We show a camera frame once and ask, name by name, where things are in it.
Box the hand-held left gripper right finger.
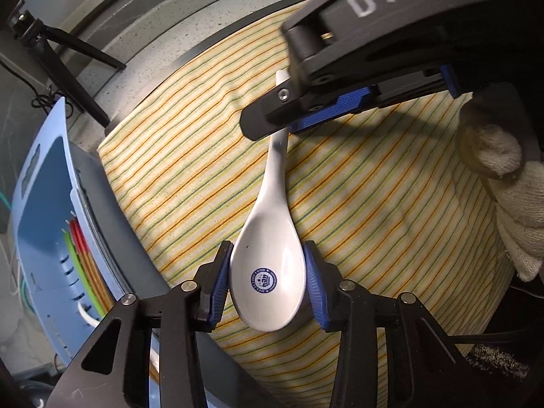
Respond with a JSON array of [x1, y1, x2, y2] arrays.
[[303, 240, 485, 408]]

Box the black tripod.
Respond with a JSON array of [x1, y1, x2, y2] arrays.
[[7, 11, 128, 128]]

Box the yellow striped cloth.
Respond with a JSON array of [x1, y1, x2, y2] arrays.
[[97, 4, 517, 408]]

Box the red-tipped wooden chopstick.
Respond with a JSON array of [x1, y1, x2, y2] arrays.
[[76, 221, 116, 307], [68, 221, 112, 310], [70, 220, 112, 309], [74, 217, 115, 307]]

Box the white plastic spoon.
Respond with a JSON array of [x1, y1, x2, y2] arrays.
[[76, 303, 100, 328]]

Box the black cable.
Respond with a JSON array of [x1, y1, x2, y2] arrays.
[[0, 57, 69, 115]]

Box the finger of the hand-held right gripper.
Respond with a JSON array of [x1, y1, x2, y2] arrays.
[[373, 65, 460, 109], [239, 82, 378, 142]]

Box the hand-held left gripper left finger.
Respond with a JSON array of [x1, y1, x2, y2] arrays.
[[45, 240, 234, 408]]

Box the white ceramic spoon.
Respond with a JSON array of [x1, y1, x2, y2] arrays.
[[228, 70, 307, 333]]

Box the green plastic spoon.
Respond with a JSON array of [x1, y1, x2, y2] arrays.
[[61, 228, 106, 317]]

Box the blue plastic basket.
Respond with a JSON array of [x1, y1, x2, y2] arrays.
[[8, 96, 128, 368]]

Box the person's right hand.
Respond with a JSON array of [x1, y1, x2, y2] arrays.
[[456, 85, 544, 283]]

